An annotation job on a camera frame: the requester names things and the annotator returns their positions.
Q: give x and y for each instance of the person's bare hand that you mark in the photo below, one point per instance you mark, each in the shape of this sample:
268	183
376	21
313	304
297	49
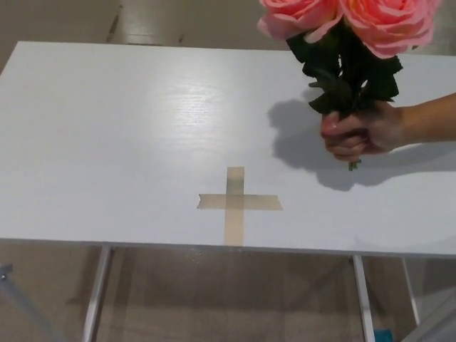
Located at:
374	132

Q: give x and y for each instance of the pink artificial rose bouquet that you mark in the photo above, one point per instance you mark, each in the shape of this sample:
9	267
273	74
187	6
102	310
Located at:
384	21

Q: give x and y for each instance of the beige horizontal tape strip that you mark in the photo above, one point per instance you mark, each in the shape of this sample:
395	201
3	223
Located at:
263	202

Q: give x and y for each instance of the white thin table leg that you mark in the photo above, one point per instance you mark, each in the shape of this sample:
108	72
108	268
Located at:
410	292

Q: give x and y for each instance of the white wide table leg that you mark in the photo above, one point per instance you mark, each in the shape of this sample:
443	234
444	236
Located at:
363	299
96	295

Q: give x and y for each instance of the beige vertical tape strip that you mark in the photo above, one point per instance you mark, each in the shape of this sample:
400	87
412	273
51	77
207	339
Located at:
234	228

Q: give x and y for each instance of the teal object on floor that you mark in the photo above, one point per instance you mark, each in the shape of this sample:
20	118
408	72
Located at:
383	335

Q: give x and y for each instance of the grey metal frame bar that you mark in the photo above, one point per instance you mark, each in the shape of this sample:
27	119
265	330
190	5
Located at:
21	306
436	324

